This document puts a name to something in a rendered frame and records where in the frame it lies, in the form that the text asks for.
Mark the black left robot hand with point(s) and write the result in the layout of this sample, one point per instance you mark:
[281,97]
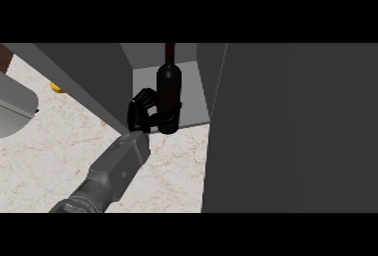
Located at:
[139,115]

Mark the dark wine bottle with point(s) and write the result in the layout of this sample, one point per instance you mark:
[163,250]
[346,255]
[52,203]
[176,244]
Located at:
[169,83]

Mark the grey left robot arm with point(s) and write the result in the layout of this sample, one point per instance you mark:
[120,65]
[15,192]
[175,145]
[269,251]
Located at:
[120,160]

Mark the grey cabinet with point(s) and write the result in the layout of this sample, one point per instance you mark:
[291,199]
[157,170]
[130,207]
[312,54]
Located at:
[93,73]

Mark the dark grey cabinet door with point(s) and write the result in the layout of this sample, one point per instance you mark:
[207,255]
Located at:
[296,133]

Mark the yellow fruit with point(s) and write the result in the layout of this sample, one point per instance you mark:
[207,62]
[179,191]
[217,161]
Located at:
[56,88]

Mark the pale grey appliance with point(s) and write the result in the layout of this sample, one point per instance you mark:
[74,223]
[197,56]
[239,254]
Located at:
[12,106]

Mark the brown wooden object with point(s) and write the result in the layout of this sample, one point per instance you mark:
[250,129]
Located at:
[3,58]

